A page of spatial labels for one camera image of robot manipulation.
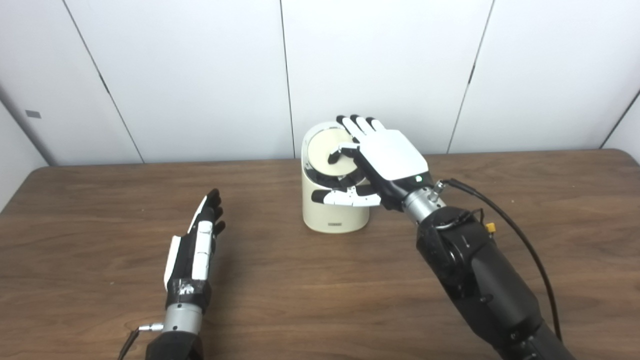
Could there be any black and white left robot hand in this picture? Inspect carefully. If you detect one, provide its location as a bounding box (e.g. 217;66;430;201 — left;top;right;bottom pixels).
163;188;226;313

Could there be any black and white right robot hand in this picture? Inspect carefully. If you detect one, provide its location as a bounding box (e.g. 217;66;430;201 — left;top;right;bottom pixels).
311;114;435;212

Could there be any round cream bin lid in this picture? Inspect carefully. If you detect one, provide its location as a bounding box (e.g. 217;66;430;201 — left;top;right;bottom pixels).
307;128;363;176

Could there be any cream-colored desktop trash bin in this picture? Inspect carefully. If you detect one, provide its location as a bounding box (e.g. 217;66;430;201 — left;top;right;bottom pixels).
301;121;371;234

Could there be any black bin liner bag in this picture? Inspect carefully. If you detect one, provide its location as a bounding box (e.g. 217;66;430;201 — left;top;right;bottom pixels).
306;167;368;193

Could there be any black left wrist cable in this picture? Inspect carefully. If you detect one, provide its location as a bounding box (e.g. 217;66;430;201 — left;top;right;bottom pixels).
117;323;165;360

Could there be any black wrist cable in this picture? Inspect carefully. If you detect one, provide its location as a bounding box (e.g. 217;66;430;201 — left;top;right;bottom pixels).
117;323;165;360
434;178;563;343

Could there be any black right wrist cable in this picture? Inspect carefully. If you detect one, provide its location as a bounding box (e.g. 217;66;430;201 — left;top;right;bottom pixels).
434;178;563;343

